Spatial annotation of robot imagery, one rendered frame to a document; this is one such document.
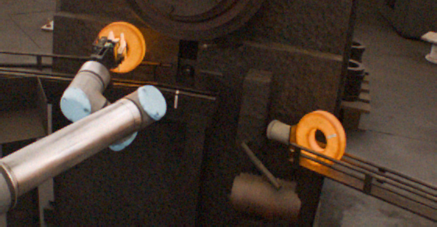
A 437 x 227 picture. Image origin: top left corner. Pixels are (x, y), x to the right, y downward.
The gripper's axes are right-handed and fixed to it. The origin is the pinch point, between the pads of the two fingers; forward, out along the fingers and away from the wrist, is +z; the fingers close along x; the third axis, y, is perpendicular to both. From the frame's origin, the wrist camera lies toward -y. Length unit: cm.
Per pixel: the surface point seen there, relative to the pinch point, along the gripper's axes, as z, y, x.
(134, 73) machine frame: 5.0, -15.4, -2.6
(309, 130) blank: -16, -8, -61
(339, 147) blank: -22, -6, -70
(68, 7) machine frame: 15.1, 0.2, 25.2
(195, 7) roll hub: -4.1, 18.3, -24.1
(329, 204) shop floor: 44, -100, -79
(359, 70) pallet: 147, -95, -87
